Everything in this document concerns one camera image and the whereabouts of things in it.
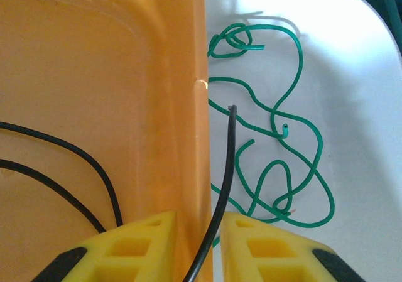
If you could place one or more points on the orange plastic bin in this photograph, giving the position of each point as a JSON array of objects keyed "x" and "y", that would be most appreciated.
[{"x": 94, "y": 74}]

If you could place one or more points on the teal plastic bin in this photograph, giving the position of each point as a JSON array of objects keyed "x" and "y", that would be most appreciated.
[{"x": 389, "y": 5}]

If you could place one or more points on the white plastic bin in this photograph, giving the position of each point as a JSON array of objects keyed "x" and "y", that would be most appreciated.
[{"x": 351, "y": 137}]

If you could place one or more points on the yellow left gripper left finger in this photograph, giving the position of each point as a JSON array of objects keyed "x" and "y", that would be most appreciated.
[{"x": 132, "y": 247}]

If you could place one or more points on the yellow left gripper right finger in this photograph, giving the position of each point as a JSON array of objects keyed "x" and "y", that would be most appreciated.
[{"x": 267, "y": 253}]

